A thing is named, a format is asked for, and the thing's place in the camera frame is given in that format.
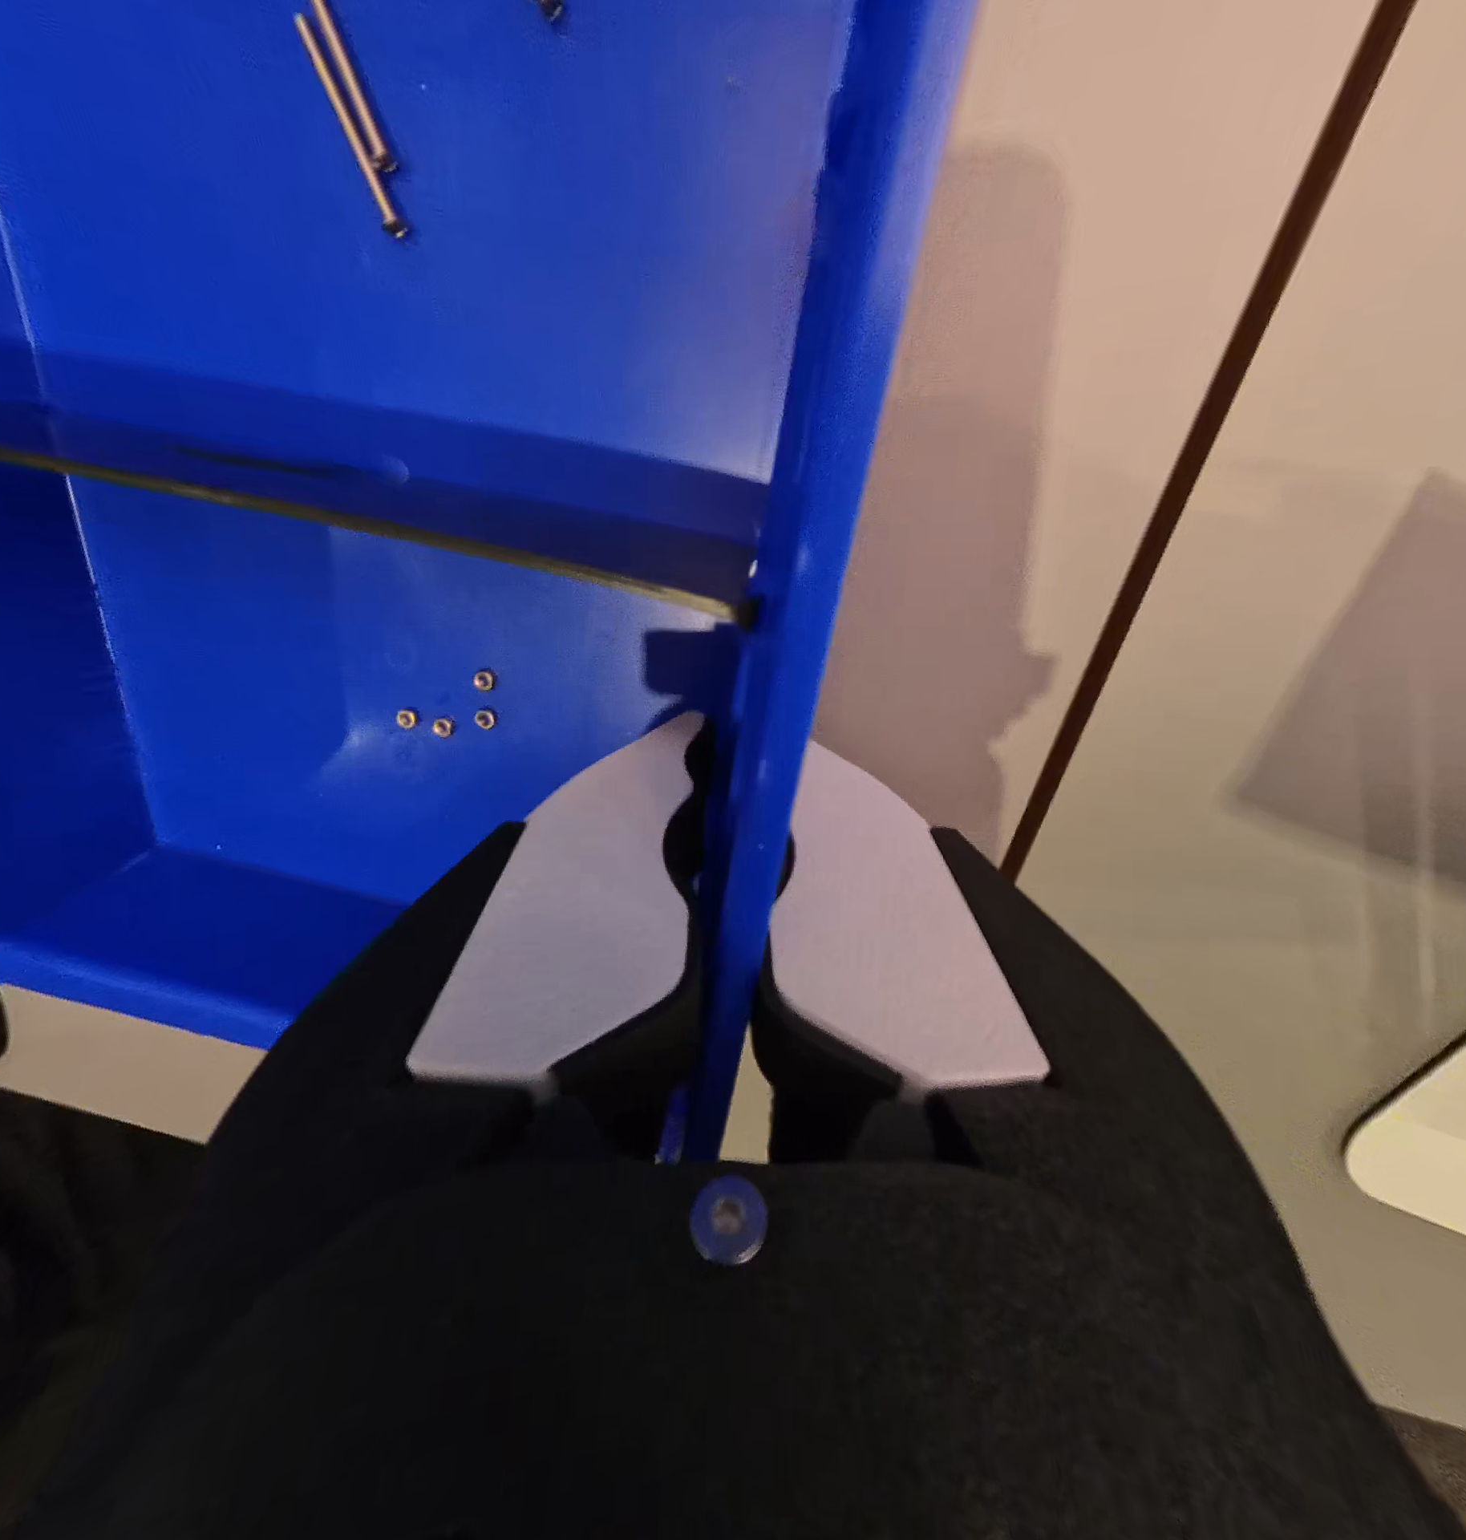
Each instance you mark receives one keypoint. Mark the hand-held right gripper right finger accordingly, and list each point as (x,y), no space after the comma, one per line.
(900,939)

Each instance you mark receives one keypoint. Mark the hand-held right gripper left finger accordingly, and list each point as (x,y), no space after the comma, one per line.
(551,939)

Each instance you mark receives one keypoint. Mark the blue bin with black divider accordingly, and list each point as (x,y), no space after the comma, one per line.
(563,302)

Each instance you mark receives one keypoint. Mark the black bin divider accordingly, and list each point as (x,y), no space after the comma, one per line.
(636,590)

